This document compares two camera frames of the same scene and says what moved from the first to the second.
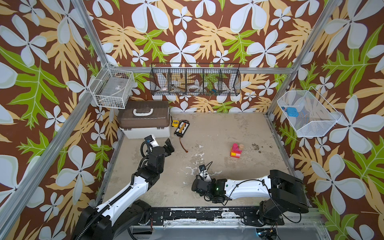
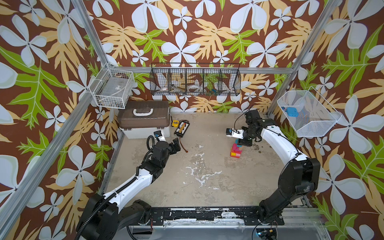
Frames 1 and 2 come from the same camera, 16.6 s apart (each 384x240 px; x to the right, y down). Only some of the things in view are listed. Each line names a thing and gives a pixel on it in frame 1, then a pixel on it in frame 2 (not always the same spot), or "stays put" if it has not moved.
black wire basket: x=195 y=79 stays put
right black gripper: x=197 y=184 -> x=246 y=135
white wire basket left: x=112 y=87 stays put
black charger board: x=182 y=128 stays put
